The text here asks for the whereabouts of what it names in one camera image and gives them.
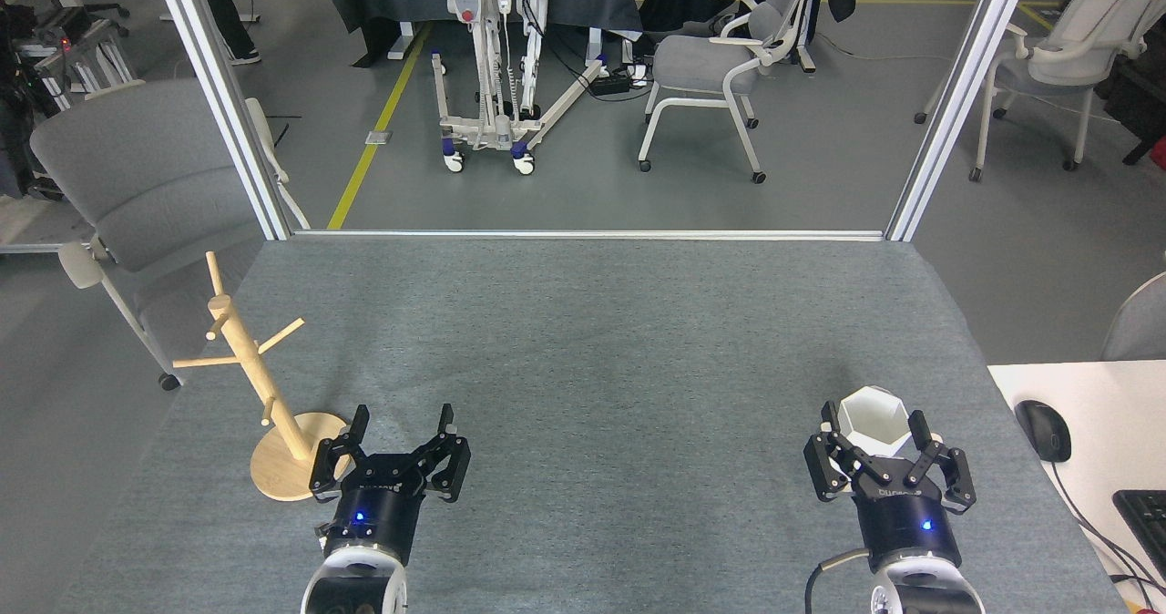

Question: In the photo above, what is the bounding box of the grey office chair white frame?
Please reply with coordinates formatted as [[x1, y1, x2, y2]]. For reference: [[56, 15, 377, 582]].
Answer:
[[638, 0, 828, 185]]

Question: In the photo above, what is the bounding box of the black mouse cable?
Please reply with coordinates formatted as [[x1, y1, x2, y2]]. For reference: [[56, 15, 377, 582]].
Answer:
[[1048, 459, 1166, 597]]

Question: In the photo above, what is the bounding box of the white desk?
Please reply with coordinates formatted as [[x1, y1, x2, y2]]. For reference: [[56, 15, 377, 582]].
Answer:
[[988, 360, 1166, 614]]

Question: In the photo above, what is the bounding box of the grey rounded chair back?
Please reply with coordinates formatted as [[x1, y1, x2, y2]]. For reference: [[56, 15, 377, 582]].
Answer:
[[1100, 272, 1166, 362]]

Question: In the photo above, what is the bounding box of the silver frame post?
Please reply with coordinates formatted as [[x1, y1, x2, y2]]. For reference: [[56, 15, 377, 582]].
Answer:
[[148, 0, 292, 241], [885, 0, 1039, 243]]

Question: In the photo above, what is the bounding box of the person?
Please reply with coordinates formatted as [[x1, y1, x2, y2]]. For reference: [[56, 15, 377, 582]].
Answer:
[[191, 0, 262, 66]]

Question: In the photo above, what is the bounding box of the silver frame rail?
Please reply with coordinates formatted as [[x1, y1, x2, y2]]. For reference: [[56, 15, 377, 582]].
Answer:
[[291, 229, 886, 241]]

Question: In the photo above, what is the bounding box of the wooden cup rack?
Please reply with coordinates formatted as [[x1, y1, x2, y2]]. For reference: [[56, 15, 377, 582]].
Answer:
[[172, 251, 353, 503]]

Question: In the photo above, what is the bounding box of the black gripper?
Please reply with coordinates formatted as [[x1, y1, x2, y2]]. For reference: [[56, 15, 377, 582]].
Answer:
[[310, 403, 472, 565], [803, 401, 977, 571]]

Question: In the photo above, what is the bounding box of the black computer mouse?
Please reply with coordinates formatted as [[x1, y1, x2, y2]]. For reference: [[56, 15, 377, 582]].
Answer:
[[1014, 400, 1072, 463]]

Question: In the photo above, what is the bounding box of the white hexagonal cup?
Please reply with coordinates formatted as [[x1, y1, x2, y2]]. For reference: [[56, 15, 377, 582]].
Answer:
[[838, 386, 912, 460]]

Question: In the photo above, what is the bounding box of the white stand on wheels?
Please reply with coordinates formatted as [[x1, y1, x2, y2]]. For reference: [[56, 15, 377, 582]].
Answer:
[[414, 0, 607, 176]]

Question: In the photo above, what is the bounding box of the metal equipment cart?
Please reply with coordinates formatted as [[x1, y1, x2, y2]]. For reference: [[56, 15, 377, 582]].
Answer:
[[14, 4, 138, 109]]

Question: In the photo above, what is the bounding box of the grey felt table cover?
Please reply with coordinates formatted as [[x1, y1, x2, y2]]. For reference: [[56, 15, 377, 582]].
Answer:
[[55, 236, 1130, 614]]

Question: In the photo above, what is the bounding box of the white mesh back chair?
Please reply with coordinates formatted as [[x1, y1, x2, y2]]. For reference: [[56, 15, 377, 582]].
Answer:
[[915, 0, 1166, 184]]

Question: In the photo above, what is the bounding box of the black keyboard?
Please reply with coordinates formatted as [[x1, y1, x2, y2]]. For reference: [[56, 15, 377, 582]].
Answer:
[[1112, 489, 1166, 583]]

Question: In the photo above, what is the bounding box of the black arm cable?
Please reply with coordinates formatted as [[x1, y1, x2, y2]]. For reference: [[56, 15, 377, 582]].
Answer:
[[805, 547, 871, 614]]

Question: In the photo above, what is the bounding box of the large grey upholstered chair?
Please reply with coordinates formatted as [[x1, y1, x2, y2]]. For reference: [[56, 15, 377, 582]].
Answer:
[[30, 78, 311, 392]]

